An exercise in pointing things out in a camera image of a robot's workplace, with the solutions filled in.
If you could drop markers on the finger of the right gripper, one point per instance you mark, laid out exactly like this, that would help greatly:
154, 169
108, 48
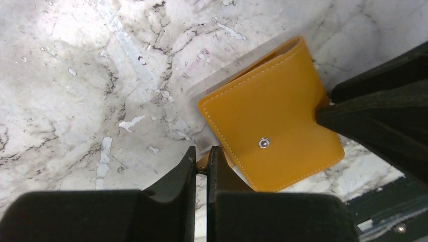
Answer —
409, 67
391, 123

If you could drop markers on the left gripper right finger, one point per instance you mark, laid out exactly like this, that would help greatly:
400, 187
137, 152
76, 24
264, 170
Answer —
235, 212

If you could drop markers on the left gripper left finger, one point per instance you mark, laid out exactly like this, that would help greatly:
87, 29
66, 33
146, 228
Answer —
164, 211

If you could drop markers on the black mounting base bar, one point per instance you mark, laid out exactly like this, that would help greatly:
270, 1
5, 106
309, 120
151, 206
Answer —
394, 212

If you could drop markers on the yellow leather card holder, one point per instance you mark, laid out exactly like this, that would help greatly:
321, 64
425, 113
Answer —
264, 119

